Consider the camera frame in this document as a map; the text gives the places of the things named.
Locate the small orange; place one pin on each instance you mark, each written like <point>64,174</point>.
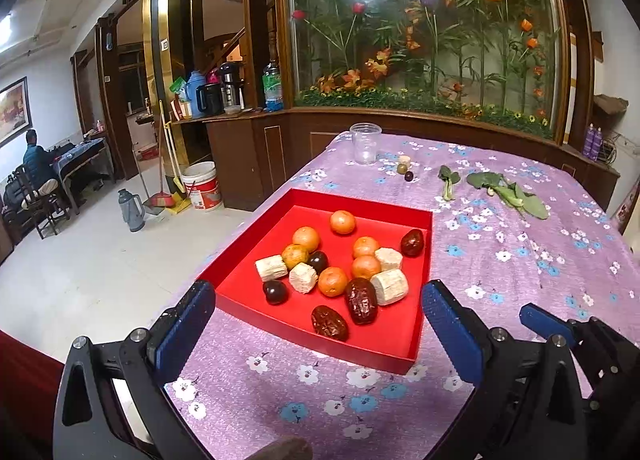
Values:
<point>342,222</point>

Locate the red rectangular tray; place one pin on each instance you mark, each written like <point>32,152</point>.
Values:
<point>390,335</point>

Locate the glass artificial flower display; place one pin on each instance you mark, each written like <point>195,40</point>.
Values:
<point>425,30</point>

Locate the bok choy stalk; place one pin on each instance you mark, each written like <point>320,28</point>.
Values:
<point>446,175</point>

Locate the dark cloth desk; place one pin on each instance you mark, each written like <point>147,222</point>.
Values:
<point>80,155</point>

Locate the long green vegetable leaves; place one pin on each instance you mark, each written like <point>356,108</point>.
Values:
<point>522,202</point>

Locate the small sugar cane piece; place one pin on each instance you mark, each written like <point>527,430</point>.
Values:
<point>404,159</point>

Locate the large sugar cane piece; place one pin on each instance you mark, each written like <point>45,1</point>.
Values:
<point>390,286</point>

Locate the red bristle broom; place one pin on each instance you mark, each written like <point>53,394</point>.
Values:
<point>160,200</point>

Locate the red and white box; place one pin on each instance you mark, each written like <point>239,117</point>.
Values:
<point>181,109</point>

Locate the white plastic bucket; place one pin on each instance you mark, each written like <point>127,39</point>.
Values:
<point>202,186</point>

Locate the grey floor thermos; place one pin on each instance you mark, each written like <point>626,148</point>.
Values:
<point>131,211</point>

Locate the bright orange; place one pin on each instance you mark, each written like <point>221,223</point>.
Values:
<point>306,238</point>

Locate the mottled dull orange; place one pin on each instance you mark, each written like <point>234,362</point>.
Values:
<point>295,256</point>

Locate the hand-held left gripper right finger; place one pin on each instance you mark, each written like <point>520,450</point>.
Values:
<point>452,335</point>

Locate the blue thermos jug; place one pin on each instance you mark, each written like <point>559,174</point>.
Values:
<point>193,85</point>

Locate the framed wall picture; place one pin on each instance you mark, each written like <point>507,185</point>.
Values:
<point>12,110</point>

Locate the wooden chair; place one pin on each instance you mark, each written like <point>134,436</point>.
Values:
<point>32,207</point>

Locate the green bag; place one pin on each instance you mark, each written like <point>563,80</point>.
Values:
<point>177,87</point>

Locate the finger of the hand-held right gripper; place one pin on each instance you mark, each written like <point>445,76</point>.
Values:
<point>617,342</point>
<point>542,317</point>

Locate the person's dark red garment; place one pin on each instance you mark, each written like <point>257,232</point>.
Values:
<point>27,405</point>

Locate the steel thermos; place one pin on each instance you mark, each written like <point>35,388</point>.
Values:
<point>231,85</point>

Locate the clear plastic cup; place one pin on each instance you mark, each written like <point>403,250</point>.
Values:
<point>366,142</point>

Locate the wooden cabinet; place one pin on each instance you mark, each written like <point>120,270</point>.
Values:
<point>240,160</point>

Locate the green vegetable leaf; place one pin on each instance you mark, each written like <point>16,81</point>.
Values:
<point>482,180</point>

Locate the black kettle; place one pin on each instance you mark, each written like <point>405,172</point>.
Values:
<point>210,99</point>

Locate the green label water bottle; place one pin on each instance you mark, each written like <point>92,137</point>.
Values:
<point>273,87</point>

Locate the purple floral tablecloth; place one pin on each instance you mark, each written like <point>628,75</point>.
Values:
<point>500,290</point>

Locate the large red date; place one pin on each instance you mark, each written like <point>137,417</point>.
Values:
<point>361,301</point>

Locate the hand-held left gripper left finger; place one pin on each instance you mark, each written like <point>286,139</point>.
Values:
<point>182,332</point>

